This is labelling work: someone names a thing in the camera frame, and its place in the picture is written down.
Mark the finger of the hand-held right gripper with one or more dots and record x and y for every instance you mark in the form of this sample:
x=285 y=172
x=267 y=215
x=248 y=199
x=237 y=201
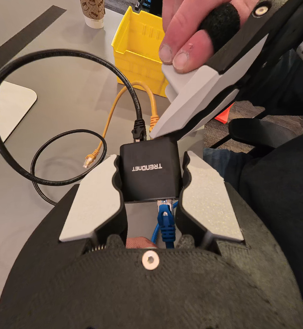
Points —
x=187 y=102
x=215 y=114

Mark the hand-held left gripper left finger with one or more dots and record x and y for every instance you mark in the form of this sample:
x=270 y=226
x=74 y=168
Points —
x=95 y=203

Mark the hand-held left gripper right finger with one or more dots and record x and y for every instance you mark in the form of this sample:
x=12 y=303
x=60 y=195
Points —
x=210 y=205

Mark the large yellow bin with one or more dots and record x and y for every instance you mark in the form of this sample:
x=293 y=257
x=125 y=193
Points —
x=138 y=64

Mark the black network switch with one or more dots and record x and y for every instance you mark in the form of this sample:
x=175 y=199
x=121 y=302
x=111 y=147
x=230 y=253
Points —
x=149 y=154

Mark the person's left hand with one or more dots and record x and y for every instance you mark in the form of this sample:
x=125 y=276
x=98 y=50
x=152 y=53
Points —
x=141 y=243

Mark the person's right hand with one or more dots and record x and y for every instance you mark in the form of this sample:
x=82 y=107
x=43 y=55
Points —
x=182 y=33

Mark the orange red floor bag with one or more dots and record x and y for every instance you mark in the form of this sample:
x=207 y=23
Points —
x=224 y=115

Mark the paper coffee cup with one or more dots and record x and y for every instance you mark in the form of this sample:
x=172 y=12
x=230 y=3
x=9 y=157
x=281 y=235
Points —
x=93 y=12

